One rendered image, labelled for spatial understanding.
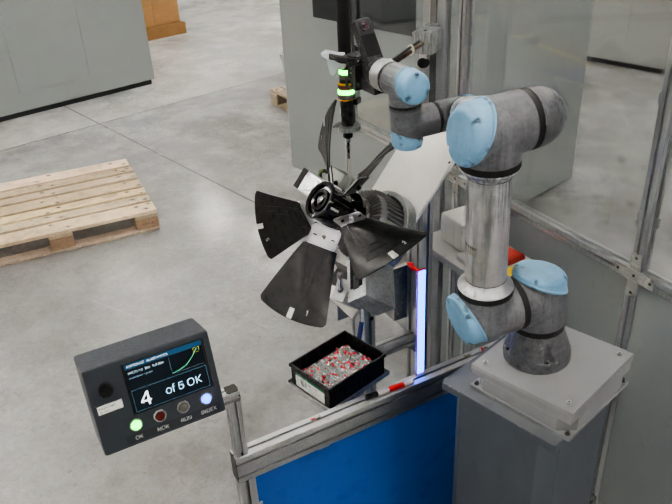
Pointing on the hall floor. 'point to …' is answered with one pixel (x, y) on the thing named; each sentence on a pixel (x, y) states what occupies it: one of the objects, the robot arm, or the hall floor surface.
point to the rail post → (246, 492)
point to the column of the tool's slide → (445, 177)
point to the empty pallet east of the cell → (72, 208)
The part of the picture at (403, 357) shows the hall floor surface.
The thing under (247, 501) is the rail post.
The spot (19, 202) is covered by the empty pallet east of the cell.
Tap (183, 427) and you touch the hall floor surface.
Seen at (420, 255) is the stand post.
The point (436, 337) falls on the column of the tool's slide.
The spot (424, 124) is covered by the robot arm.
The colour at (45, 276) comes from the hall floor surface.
